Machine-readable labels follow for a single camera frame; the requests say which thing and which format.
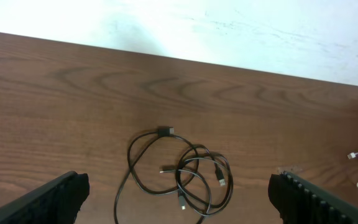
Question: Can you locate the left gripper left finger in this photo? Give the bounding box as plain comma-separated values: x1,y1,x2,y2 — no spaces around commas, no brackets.
0,171,90,224

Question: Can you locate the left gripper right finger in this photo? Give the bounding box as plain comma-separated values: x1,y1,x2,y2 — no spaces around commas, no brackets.
268,171,358,224

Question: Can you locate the black usb cable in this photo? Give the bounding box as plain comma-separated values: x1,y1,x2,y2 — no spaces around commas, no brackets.
113,126,200,224
159,151,234,224

